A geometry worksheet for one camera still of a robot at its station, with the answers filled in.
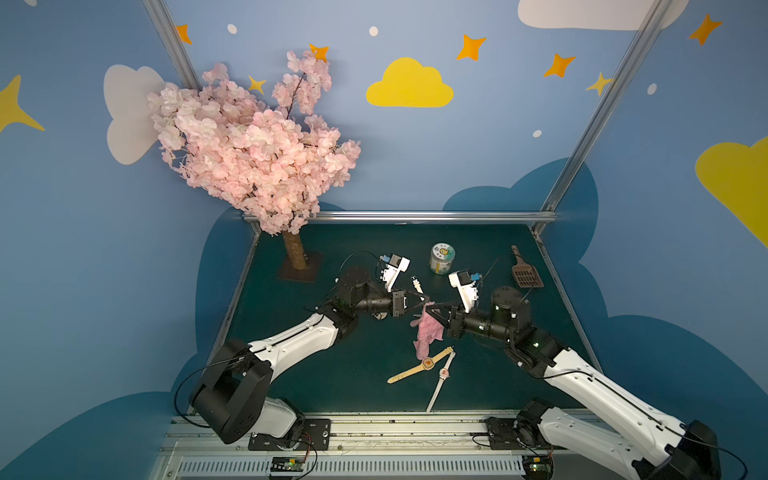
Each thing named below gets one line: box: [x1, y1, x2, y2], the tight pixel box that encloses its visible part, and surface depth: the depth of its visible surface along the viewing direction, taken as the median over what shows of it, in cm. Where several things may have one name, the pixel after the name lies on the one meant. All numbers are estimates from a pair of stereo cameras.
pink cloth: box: [410, 301, 445, 361], surface depth 75 cm
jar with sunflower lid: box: [430, 242, 456, 275], surface depth 106 cm
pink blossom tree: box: [146, 50, 362, 271], surface depth 69 cm
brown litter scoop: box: [511, 245, 544, 288], surface depth 109 cm
